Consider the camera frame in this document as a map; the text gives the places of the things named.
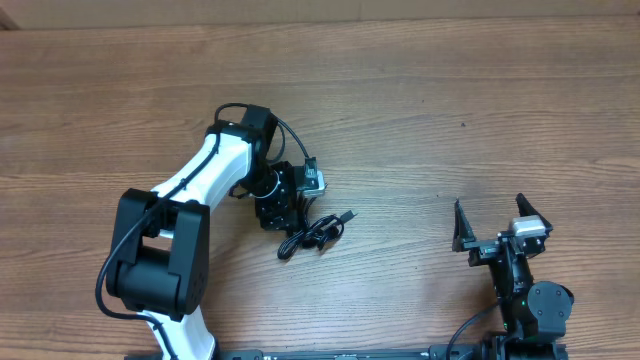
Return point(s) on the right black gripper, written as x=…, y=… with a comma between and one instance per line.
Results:
x=483, y=250

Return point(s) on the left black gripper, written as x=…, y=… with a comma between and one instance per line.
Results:
x=269, y=218

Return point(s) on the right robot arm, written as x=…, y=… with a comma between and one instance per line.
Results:
x=534, y=314

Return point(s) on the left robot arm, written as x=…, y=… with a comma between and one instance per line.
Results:
x=157, y=268

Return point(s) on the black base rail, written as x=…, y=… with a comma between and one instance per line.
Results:
x=434, y=352

